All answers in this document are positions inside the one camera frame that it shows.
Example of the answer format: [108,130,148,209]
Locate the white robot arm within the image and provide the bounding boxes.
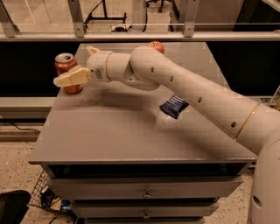
[53,45,280,224]

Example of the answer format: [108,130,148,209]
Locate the dark blue snack packet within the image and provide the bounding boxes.
[159,94,188,119]

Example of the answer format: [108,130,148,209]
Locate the red coke can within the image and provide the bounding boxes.
[54,52,83,95]

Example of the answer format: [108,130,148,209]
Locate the black chair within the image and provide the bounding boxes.
[0,190,31,224]

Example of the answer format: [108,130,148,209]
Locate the metal railing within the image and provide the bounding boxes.
[0,0,280,42]

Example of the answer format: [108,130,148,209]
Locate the grey drawer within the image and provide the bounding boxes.
[48,176,242,200]
[71,201,218,219]

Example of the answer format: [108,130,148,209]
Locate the black stand frame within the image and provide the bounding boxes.
[84,0,127,27]

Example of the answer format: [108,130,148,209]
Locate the lower grey drawer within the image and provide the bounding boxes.
[71,201,218,219]

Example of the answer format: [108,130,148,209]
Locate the top grey drawer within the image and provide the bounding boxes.
[48,176,242,200]

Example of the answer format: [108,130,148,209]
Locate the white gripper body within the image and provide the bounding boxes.
[87,51,112,82]

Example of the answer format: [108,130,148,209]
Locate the wire basket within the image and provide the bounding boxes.
[29,171,60,210]

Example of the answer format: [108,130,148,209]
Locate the red apple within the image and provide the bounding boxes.
[147,41,165,53]

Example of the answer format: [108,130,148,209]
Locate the grey drawer cabinet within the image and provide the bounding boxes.
[28,42,258,224]

